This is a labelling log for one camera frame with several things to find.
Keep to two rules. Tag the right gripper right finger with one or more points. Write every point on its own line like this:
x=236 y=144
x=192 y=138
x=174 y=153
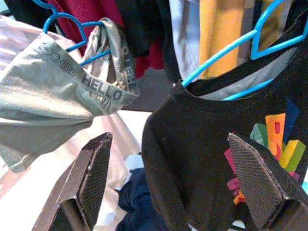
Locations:
x=255 y=178

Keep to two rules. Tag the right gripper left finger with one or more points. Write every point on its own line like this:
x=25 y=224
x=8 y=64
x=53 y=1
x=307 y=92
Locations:
x=93 y=173

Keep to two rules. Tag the black T-shirt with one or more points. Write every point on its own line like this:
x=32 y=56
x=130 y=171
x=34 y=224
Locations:
x=192 y=144

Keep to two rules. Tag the blue plastic hanger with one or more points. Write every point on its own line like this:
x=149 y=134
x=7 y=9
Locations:
x=216 y=57
x=92 y=23

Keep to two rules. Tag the navy cloth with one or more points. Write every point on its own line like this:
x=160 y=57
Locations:
x=134 y=199

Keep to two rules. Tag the grey shorts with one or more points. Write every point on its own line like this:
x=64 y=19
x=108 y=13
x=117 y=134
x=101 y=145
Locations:
x=36 y=91

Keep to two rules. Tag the yellow striped garment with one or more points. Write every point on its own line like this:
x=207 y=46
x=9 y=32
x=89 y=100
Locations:
x=216 y=29

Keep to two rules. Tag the black hanging garment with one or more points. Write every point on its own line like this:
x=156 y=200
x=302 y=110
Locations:
x=142 y=24

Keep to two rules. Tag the pale grey hanging shirt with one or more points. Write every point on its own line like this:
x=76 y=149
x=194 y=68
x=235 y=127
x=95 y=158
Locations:
x=185 y=36

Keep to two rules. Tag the red hanging garment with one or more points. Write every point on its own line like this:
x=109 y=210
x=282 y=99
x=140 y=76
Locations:
x=96 y=9

